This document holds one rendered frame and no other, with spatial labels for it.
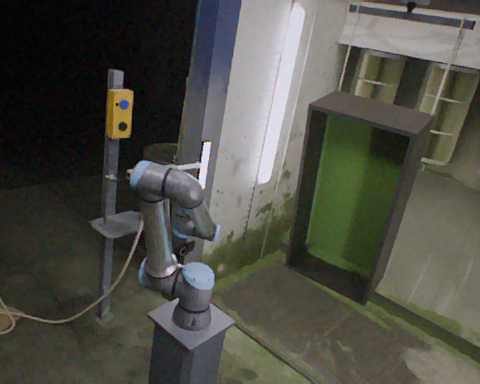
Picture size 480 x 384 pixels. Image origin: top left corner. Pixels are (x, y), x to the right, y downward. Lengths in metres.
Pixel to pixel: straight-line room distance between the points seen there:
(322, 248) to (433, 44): 1.66
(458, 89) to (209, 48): 1.83
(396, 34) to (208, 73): 1.57
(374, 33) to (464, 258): 1.87
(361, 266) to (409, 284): 0.61
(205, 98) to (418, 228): 2.11
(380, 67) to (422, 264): 1.61
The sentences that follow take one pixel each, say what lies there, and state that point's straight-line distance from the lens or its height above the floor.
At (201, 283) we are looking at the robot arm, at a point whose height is 0.89.
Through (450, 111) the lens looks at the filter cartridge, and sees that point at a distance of 3.39.
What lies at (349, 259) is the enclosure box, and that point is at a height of 0.55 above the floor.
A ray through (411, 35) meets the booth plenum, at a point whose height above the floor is 2.12.
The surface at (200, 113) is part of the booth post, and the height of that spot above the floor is 1.44.
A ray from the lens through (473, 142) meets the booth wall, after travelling 3.74.
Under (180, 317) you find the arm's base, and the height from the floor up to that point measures 0.69.
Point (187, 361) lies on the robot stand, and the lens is 2.03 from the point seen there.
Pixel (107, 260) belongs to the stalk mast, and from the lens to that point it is 2.75.
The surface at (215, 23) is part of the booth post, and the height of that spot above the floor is 1.96.
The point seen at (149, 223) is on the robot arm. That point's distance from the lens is 1.66.
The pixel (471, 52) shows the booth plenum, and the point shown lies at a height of 2.07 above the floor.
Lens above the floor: 1.97
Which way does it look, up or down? 22 degrees down
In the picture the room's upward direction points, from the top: 10 degrees clockwise
